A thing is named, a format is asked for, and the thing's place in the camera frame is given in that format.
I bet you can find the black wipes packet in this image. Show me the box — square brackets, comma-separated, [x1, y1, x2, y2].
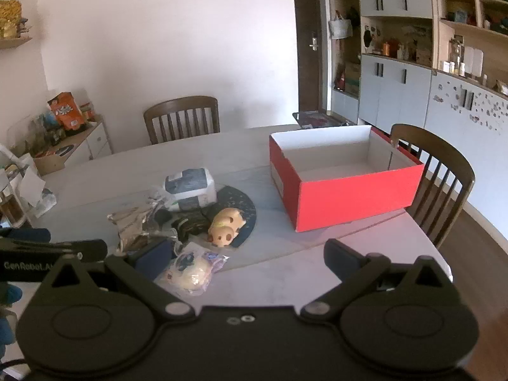
[171, 213, 212, 244]

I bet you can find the dark speckled round mat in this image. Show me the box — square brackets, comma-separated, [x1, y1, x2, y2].
[204, 184, 258, 249]

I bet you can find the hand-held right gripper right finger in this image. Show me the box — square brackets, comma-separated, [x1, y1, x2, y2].
[300, 239, 454, 323]

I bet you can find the white wall cabinet unit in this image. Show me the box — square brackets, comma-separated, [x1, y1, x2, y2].
[325, 0, 508, 159]

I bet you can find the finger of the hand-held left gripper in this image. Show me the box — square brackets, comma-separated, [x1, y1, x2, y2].
[0, 228, 51, 244]
[40, 239, 109, 263]

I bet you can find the red patterned rug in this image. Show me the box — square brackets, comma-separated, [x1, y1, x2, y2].
[293, 111, 358, 129]

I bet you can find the orange snack bag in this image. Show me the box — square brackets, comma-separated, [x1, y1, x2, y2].
[48, 92, 86, 131]

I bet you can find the dark wooden chair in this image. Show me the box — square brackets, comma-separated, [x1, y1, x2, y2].
[390, 124, 476, 249]
[144, 96, 221, 145]

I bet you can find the red cardboard box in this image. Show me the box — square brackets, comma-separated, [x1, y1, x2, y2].
[269, 125, 426, 233]

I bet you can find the plush toy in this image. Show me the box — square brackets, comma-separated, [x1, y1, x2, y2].
[155, 242, 230, 296]

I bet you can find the wooden wall shelf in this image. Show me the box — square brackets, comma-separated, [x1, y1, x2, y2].
[0, 0, 33, 50]

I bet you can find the cardboard carton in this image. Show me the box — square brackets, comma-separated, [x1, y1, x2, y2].
[344, 61, 362, 96]

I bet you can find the brown wooden door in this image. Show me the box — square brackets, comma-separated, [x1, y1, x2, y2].
[292, 0, 328, 112]

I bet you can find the person's left hand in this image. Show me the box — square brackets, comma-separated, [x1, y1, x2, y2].
[0, 282, 22, 346]

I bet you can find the silver foil bag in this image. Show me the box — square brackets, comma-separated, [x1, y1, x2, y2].
[107, 202, 175, 252]

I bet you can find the white side cabinet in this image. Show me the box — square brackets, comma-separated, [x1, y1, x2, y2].
[34, 121, 114, 176]

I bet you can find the white marble desktop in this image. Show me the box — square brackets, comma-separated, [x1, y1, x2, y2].
[24, 125, 453, 314]

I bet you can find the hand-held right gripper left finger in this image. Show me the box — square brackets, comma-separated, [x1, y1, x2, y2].
[34, 239, 196, 325]

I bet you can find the grey hanging bag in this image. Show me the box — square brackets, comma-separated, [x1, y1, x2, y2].
[329, 10, 353, 40]

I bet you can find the white and blue tissue pack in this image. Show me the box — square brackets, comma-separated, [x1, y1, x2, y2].
[164, 168, 217, 212]

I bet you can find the tan hamster toy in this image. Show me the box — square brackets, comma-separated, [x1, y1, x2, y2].
[206, 207, 247, 247]

